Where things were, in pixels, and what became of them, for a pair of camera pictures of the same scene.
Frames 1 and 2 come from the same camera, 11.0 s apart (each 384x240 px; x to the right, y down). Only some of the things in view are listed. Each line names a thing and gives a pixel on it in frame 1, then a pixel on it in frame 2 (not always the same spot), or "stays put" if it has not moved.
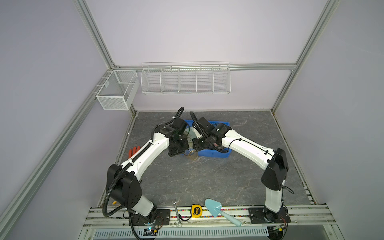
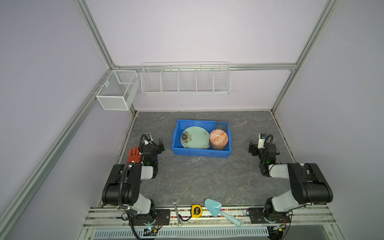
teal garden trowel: [215, 207] stays put
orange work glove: [131, 152] stays put
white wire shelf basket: [186, 77] stays put
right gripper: [196, 146] to [253, 148]
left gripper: [172, 152] to [159, 147]
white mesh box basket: [119, 90] stays put
